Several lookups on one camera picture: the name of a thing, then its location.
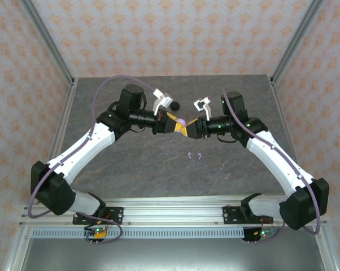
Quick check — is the grey metal sheet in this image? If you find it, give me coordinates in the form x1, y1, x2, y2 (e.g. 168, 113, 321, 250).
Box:
20, 237, 326, 271

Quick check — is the right gripper thin black cable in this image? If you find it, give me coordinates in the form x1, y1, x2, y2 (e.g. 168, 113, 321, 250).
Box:
216, 132, 238, 143

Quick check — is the gripper thin black cable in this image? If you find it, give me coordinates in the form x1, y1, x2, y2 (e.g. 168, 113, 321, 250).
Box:
216, 132, 238, 143
106, 90, 148, 133

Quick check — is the left gripper thin black cable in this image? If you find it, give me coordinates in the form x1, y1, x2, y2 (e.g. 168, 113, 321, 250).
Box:
106, 90, 148, 133

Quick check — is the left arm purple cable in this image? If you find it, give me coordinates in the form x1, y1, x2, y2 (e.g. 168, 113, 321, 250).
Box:
27, 75, 159, 244

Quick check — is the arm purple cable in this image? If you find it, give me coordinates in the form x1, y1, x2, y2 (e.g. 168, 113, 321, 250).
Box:
222, 94, 321, 243
27, 75, 159, 244

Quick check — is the aluminium side rail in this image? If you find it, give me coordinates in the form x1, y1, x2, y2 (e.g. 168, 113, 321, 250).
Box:
36, 78, 79, 204
267, 76, 312, 203

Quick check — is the aluminium rail frame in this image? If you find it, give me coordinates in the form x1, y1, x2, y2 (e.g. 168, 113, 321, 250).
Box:
19, 196, 329, 226

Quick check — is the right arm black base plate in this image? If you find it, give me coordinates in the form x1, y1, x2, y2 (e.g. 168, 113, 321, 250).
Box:
223, 206, 274, 225

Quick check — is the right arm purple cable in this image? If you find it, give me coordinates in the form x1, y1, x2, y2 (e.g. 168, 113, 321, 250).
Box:
222, 94, 321, 243

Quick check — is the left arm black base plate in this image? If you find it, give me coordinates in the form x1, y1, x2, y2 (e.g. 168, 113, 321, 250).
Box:
72, 207, 124, 225

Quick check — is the slotted grey cable duct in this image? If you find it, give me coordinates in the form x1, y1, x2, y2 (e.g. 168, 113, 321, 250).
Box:
31, 228, 246, 239

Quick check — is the aluminium corner post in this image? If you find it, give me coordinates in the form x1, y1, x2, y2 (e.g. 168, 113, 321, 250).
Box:
270, 0, 326, 85
19, 0, 76, 85

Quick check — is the aluminium frame leg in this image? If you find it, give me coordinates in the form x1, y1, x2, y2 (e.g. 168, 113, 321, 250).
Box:
5, 225, 32, 271
313, 225, 337, 271

